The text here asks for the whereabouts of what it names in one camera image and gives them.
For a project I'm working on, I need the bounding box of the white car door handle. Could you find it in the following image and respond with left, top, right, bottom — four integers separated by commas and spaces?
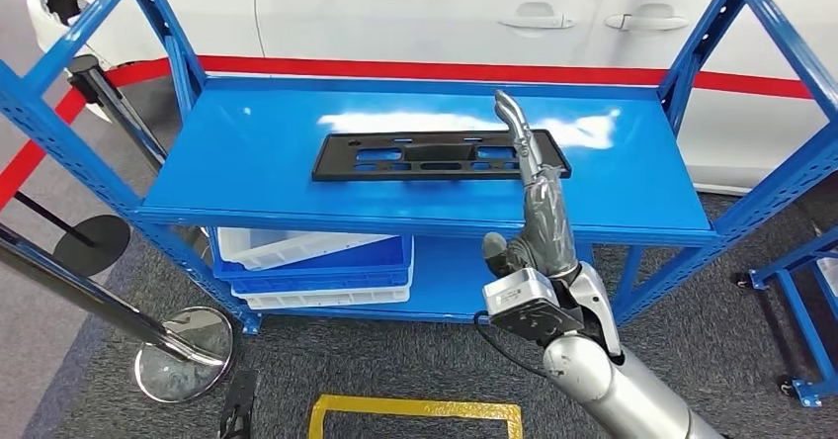
603, 3, 691, 33
498, 2, 577, 32

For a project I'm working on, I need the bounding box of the black plastic plate frame part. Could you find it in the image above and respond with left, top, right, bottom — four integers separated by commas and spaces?
311, 129, 573, 183

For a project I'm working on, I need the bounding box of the yellow floor tape square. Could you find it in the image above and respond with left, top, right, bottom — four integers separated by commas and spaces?
307, 395, 525, 439

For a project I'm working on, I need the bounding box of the red barrier belt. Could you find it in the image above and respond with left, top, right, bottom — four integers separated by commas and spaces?
0, 54, 816, 212

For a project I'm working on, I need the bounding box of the clear plastic bin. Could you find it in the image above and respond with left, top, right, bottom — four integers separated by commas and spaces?
814, 255, 838, 288

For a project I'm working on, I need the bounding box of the white car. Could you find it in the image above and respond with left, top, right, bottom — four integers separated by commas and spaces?
26, 0, 838, 195

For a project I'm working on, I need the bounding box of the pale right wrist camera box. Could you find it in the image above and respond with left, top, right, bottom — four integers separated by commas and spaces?
482, 266, 584, 346

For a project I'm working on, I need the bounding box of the blue plastic bin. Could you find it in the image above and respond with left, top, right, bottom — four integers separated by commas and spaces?
210, 229, 415, 296

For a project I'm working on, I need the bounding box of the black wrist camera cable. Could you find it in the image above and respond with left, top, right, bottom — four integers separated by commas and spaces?
472, 311, 548, 380

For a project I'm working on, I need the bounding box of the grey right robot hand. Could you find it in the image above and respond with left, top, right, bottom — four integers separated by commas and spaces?
482, 90, 581, 280

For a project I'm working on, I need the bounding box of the blue wheeled cart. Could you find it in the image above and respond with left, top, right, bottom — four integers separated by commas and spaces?
732, 225, 838, 409

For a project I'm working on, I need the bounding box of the blue metal shelf rack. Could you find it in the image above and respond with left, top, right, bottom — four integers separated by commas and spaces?
0, 0, 838, 337

